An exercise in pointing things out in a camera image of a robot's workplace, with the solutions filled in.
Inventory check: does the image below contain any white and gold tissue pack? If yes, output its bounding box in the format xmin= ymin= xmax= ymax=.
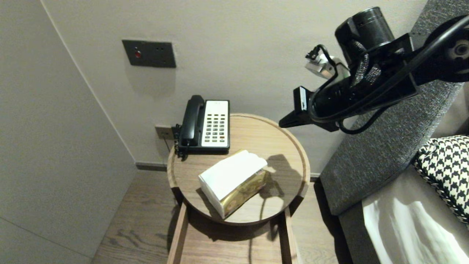
xmin=198 ymin=149 xmax=269 ymax=220

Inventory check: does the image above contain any wooden table drawer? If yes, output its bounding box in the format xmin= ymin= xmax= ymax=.
xmin=167 ymin=203 xmax=299 ymax=264

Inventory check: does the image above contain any round wooden side table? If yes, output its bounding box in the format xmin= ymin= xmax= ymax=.
xmin=167 ymin=113 xmax=311 ymax=226

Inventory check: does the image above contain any grey fabric bed headboard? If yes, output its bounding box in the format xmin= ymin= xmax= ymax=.
xmin=320 ymin=0 xmax=469 ymax=264

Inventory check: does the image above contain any black and white desk telephone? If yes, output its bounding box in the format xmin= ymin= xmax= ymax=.
xmin=175 ymin=100 xmax=230 ymax=154

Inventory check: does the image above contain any black telephone handset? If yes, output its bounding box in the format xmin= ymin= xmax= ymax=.
xmin=180 ymin=95 xmax=206 ymax=147

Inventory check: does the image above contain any black white houndstooth pillow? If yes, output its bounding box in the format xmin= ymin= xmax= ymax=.
xmin=412 ymin=135 xmax=469 ymax=230

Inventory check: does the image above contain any white bed sheet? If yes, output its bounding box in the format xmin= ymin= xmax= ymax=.
xmin=362 ymin=165 xmax=469 ymax=264

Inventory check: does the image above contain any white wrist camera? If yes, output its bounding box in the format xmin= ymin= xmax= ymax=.
xmin=305 ymin=45 xmax=349 ymax=80

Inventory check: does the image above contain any black smooth arm cable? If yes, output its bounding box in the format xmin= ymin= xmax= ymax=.
xmin=308 ymin=15 xmax=469 ymax=135

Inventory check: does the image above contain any black braided cable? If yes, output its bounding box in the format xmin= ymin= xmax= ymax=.
xmin=350 ymin=40 xmax=381 ymax=87

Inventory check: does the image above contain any black coiled telephone cord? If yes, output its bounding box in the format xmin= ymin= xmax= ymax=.
xmin=172 ymin=124 xmax=189 ymax=161

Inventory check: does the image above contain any grey wall socket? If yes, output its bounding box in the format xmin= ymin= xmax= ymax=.
xmin=155 ymin=126 xmax=174 ymax=140

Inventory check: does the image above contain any dark wall switch panel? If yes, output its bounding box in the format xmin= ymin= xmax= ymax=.
xmin=122 ymin=40 xmax=177 ymax=69

